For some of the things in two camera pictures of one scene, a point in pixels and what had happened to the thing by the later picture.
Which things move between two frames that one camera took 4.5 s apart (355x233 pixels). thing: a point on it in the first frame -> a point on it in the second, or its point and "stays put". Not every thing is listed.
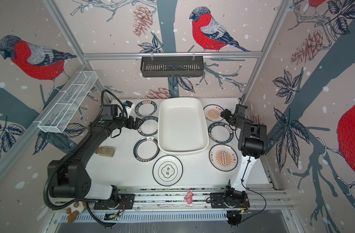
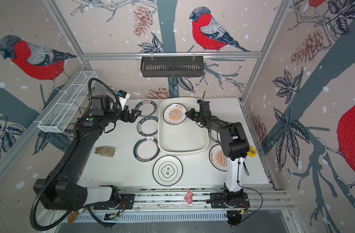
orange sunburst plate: x=212 y=112 -> x=174 y=114
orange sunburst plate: x=223 y=157 stays put
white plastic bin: x=183 y=127 stays put
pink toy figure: x=189 y=197 stays put
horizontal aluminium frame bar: x=170 y=55 stays put
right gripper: x=226 y=114 -> x=192 y=115
